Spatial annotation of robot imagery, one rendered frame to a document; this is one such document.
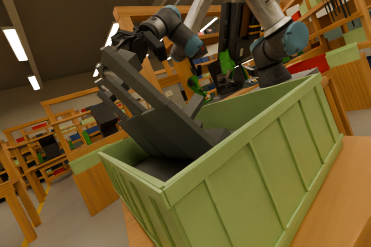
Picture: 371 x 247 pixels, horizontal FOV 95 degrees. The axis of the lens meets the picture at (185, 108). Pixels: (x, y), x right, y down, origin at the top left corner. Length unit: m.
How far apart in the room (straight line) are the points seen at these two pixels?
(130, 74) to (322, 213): 0.35
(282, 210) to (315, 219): 0.06
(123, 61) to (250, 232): 0.27
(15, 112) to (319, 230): 11.20
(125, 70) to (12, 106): 11.07
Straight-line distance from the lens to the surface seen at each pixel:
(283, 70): 0.95
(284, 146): 0.30
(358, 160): 0.46
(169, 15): 0.66
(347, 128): 1.74
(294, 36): 0.82
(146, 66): 1.54
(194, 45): 0.64
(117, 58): 0.27
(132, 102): 0.42
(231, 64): 1.61
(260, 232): 0.27
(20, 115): 11.18
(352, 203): 0.37
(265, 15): 0.83
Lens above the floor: 1.03
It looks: 4 degrees down
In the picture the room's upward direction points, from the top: 23 degrees counter-clockwise
